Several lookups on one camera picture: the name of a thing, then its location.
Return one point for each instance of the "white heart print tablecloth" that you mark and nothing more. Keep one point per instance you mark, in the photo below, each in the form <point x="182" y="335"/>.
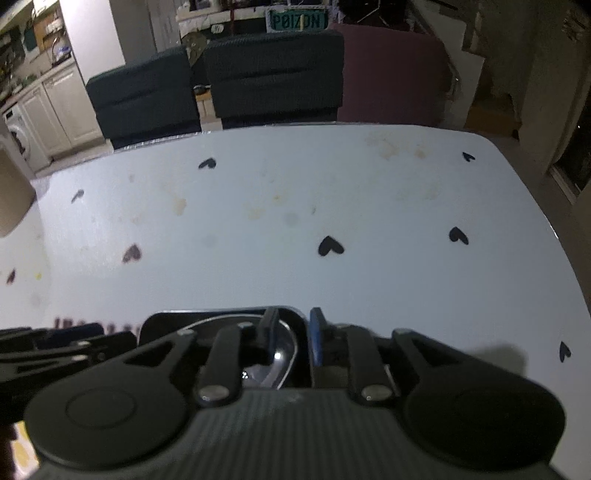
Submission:
<point x="323" y="194"/>

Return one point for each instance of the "white kitchen cabinet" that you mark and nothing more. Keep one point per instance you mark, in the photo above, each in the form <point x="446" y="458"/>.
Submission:
<point x="60" y="110"/>

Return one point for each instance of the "white washing machine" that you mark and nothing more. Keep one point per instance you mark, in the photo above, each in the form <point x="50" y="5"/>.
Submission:
<point x="25" y="138"/>

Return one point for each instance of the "oval steel bowl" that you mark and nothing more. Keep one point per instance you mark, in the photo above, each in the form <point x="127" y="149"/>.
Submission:
<point x="279" y="355"/>

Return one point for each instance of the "cardboard box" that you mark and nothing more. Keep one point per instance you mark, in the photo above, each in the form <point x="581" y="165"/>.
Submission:
<point x="491" y="115"/>

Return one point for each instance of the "beige wooden cylinder stand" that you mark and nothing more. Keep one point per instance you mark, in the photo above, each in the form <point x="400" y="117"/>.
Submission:
<point x="14" y="189"/>

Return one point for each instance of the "maroon upholstered chair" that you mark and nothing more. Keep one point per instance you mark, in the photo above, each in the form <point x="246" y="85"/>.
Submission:
<point x="392" y="74"/>

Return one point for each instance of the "white floral bowl yellow rim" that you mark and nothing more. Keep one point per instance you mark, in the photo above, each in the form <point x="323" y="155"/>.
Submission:
<point x="22" y="445"/>

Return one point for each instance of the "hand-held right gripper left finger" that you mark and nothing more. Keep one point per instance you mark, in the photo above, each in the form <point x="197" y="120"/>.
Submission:
<point x="270" y="330"/>

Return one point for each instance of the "square steel container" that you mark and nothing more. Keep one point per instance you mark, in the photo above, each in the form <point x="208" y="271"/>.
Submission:
<point x="159" y="325"/>

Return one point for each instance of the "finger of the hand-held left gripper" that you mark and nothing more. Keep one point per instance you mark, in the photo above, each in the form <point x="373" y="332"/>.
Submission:
<point x="106" y="344"/>

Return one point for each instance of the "dark upholstered chair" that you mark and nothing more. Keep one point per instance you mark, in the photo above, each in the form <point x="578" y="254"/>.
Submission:
<point x="143" y="97"/>
<point x="277" y="74"/>

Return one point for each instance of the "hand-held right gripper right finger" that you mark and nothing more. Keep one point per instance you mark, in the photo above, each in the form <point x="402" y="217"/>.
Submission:
<point x="316" y="337"/>

